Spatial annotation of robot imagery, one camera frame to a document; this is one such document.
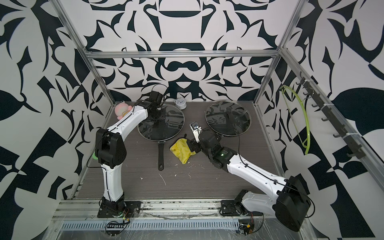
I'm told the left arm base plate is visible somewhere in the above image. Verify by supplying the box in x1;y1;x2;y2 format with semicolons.
97;201;142;219

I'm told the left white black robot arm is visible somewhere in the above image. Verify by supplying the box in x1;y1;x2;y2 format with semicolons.
95;91;164;216

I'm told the black frying pan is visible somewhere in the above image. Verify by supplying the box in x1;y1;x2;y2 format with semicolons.
137;103;186;172
205;100;252;139

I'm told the black wall hook rail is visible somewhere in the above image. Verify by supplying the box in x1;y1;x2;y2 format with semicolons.
297;71;367;160

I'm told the right black frying pan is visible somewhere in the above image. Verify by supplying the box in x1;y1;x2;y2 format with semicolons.
205;100;252;139

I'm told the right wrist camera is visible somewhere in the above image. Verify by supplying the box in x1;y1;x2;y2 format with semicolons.
190;122;202;143

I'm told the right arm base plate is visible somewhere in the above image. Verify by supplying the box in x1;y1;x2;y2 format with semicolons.
219;200;263;217

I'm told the left black frying pan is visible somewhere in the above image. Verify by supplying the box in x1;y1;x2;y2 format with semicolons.
137;103;186;172

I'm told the pink plush toy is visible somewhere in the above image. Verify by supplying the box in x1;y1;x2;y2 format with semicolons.
114;102;133;120

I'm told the green hoop on wall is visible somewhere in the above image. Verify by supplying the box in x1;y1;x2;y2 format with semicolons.
279;85;311;156

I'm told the yellow microfiber cloth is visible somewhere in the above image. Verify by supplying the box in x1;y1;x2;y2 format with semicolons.
170;138;196;165

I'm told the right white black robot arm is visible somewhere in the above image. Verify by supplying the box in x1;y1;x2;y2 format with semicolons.
187;128;313;232

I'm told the aluminium frame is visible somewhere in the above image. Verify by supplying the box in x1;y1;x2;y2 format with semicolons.
47;0;384;240

